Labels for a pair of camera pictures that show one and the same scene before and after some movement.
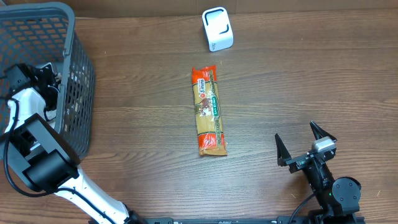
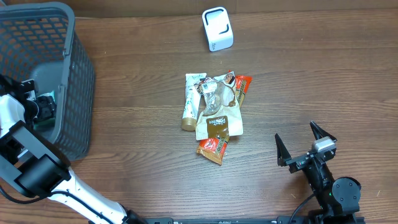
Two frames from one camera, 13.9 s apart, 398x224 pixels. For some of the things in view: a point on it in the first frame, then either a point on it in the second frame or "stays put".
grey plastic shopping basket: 43,33 stays put
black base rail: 281,219 stays put
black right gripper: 304,158 stays put
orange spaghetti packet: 211,135 → 214,150
